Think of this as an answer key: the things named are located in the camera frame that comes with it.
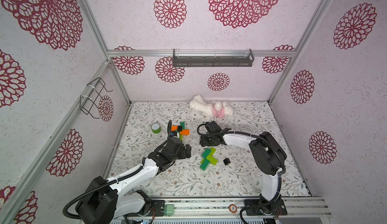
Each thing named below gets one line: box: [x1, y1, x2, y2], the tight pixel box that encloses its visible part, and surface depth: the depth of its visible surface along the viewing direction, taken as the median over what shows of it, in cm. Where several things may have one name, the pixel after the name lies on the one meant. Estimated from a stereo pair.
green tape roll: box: [150, 122, 162, 134], surface depth 101 cm
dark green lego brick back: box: [199, 154, 210, 172], surface depth 88 cm
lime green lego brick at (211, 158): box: [200, 153, 218, 166], surface depth 89 cm
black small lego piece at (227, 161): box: [223, 157, 231, 166], surface depth 89 cm
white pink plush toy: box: [189, 94, 234, 119], surface depth 106 cm
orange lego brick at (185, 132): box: [180, 129, 190, 136], surface depth 102 cm
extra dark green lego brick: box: [201, 147, 212, 159], surface depth 92 cm
